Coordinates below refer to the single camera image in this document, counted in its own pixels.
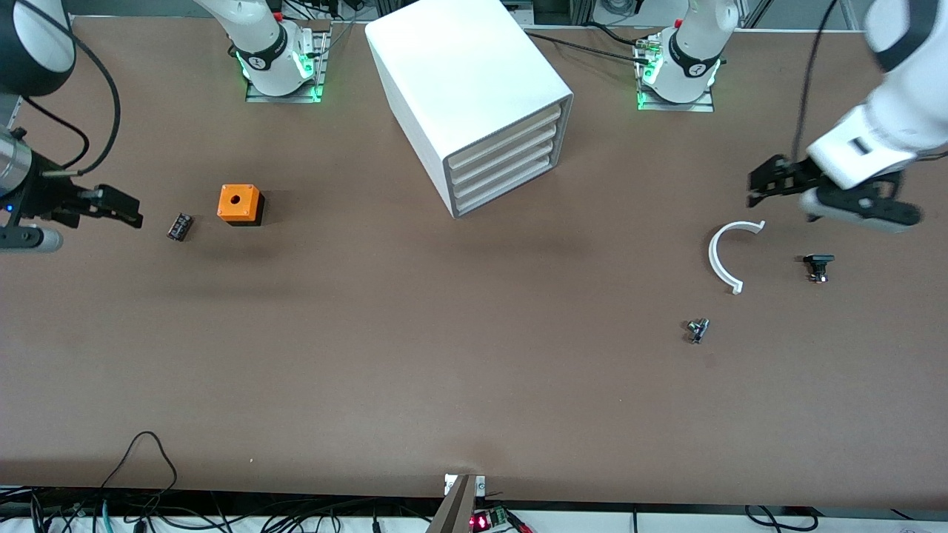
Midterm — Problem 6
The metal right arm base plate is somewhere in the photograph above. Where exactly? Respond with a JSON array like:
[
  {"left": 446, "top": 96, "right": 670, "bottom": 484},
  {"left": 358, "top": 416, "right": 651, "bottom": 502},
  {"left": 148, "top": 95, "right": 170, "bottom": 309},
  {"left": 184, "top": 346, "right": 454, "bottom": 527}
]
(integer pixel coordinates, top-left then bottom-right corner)
[{"left": 244, "top": 21, "right": 332, "bottom": 104}]

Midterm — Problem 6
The black cable to arm base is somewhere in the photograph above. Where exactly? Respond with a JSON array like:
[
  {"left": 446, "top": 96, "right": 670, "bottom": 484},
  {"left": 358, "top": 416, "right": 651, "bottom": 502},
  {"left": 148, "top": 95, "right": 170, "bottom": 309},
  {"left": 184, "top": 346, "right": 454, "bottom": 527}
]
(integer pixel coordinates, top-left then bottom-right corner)
[{"left": 522, "top": 31, "right": 660, "bottom": 64}]

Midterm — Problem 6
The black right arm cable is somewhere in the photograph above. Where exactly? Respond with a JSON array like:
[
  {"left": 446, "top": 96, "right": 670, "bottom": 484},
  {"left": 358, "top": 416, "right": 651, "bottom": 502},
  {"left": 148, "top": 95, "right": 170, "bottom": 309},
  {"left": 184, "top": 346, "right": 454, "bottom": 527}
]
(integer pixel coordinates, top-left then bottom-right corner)
[{"left": 15, "top": 0, "right": 122, "bottom": 178}]

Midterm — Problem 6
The orange box with hole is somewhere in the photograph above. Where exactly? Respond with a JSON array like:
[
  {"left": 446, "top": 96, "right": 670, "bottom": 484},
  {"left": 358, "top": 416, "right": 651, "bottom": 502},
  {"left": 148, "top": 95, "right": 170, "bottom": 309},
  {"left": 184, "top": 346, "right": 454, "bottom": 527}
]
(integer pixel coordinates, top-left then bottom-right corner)
[{"left": 217, "top": 184, "right": 265, "bottom": 227}]

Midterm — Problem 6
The black sagging cable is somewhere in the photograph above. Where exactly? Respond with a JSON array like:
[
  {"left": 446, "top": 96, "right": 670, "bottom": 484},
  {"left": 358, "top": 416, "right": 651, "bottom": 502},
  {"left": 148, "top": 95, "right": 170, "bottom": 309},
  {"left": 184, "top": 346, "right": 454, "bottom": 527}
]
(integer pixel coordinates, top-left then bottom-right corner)
[{"left": 744, "top": 505, "right": 815, "bottom": 532}]

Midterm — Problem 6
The white curved plastic bracket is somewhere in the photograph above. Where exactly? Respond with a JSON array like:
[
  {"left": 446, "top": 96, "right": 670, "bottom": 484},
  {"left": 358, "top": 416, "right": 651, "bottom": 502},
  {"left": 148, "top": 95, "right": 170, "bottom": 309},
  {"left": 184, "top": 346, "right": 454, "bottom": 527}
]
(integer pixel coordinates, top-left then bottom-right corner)
[{"left": 708, "top": 220, "right": 767, "bottom": 295}]

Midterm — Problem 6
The white drawer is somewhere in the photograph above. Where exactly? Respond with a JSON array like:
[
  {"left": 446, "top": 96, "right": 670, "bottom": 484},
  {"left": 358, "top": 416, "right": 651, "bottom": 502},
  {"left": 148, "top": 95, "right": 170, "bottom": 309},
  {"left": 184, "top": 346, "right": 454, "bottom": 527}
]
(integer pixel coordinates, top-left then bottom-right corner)
[
  {"left": 455, "top": 153, "right": 555, "bottom": 215},
  {"left": 450, "top": 122, "right": 560, "bottom": 190},
  {"left": 453, "top": 139, "right": 556, "bottom": 202},
  {"left": 447, "top": 104, "right": 564, "bottom": 177}
]

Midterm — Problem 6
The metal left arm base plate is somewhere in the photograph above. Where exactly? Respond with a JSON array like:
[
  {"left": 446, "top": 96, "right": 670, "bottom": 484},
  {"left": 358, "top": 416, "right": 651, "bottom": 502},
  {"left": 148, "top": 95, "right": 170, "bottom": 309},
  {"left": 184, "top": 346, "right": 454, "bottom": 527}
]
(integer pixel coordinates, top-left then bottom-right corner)
[{"left": 635, "top": 33, "right": 716, "bottom": 113}]

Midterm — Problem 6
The white drawer cabinet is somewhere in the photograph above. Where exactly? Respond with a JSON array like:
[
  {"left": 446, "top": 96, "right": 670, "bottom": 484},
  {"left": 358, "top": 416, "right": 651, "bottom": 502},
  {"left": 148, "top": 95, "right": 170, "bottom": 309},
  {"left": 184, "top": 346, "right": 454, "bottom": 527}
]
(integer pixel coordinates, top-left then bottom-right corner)
[{"left": 364, "top": 0, "right": 575, "bottom": 220}]

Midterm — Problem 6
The thin black looped cable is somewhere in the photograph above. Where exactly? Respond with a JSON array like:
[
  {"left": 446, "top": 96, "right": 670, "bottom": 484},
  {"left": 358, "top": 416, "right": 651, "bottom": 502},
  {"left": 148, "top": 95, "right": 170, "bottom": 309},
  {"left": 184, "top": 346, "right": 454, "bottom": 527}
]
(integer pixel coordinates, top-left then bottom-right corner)
[{"left": 100, "top": 431, "right": 178, "bottom": 493}]

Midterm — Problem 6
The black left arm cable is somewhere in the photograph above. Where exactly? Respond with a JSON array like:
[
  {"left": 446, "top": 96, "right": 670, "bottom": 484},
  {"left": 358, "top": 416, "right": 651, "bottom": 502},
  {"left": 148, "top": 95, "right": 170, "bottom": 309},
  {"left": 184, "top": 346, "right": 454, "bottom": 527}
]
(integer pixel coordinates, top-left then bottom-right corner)
[{"left": 791, "top": 0, "right": 840, "bottom": 162}]

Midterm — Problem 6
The grey slanted beam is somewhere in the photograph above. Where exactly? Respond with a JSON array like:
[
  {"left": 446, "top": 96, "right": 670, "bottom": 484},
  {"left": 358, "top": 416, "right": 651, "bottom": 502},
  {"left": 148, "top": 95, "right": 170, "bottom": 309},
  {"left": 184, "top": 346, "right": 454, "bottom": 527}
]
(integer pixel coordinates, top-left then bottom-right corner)
[{"left": 426, "top": 475, "right": 478, "bottom": 533}]

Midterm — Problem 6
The circuit board with red light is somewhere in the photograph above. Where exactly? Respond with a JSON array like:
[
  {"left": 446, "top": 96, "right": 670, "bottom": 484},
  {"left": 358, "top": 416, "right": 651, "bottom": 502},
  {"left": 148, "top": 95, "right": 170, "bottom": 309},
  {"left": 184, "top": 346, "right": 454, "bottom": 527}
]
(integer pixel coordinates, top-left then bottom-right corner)
[{"left": 470, "top": 506, "right": 513, "bottom": 532}]

